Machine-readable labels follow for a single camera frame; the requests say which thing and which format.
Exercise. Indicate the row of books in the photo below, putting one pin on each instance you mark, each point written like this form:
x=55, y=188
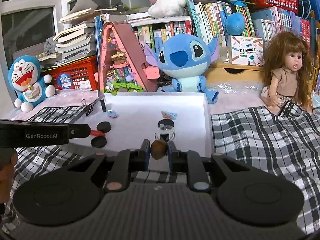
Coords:
x=212, y=17

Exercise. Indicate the light blue hair clip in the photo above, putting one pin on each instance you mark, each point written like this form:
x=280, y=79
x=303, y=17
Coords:
x=112, y=113
x=170, y=115

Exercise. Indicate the blue alien plush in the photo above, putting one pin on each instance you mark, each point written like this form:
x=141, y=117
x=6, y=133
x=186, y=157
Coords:
x=185, y=57

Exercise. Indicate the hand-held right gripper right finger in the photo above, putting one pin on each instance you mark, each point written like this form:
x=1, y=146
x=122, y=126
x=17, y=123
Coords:
x=171, y=152

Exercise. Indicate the white cardboard box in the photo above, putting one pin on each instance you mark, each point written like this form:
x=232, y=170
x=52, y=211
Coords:
x=137, y=110

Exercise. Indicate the white window frame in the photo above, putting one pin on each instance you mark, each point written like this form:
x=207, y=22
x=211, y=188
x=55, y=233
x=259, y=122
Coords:
x=57, y=2

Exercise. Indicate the brown nut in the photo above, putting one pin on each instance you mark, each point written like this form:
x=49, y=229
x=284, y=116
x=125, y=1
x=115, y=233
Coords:
x=158, y=150

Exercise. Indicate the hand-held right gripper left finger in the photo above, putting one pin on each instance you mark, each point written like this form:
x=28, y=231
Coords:
x=146, y=152

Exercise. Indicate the person's left hand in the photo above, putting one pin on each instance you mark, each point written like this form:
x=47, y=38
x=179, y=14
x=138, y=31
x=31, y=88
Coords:
x=7, y=170

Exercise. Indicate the stack of books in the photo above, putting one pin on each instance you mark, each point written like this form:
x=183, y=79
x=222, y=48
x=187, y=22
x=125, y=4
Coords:
x=72, y=42

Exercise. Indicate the red plastic stick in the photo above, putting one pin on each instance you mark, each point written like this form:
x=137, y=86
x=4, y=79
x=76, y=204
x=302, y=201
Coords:
x=98, y=133

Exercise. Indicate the small black binder clip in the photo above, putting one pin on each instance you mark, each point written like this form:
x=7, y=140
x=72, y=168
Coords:
x=91, y=108

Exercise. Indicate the black and white plaid cloth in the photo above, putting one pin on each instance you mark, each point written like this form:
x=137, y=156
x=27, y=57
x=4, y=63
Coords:
x=250, y=135

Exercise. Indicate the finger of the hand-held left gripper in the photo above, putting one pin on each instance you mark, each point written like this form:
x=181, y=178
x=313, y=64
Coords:
x=80, y=130

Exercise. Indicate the wooden drawer box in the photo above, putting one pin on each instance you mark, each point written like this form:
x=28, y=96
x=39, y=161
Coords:
x=225, y=76

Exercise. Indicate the pale pink blanket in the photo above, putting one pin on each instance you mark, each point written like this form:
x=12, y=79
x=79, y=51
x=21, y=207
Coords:
x=225, y=100

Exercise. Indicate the blue robot cat plush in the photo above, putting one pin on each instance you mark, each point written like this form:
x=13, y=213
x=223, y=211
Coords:
x=25, y=75

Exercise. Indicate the label printer carton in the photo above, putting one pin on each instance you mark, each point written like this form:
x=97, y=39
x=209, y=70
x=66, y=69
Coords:
x=246, y=51

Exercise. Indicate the triangular building block house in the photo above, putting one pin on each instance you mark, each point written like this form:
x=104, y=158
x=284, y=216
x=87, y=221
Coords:
x=120, y=62

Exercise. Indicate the red plastic crate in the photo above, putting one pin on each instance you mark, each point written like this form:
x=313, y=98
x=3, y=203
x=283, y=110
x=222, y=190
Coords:
x=80, y=72

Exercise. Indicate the black round disc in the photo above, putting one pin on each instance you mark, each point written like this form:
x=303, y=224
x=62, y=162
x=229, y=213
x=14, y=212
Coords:
x=104, y=126
x=98, y=142
x=165, y=123

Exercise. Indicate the long-haired baby doll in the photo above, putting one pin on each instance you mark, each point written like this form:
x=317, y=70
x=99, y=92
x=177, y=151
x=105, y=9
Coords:
x=287, y=80

